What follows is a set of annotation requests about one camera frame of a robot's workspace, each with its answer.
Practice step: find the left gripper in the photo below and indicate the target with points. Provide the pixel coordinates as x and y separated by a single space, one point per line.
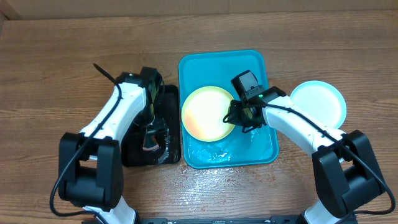
160 127

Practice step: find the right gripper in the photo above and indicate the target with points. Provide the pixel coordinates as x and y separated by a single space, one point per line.
235 119

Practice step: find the green and orange sponge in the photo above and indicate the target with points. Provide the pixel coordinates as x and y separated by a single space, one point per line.
150 143

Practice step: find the green plate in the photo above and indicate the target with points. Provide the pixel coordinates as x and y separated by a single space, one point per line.
203 112

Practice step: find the light blue plate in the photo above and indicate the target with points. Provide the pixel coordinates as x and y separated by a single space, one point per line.
322 101

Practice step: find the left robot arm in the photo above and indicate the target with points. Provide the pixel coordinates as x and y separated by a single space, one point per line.
90 163

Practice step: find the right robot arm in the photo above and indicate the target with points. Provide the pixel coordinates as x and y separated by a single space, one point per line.
346 171

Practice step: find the black plastic tray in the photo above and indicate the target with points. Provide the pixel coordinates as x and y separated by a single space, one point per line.
169 152

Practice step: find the teal plastic tray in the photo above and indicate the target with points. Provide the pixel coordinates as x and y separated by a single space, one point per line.
233 148

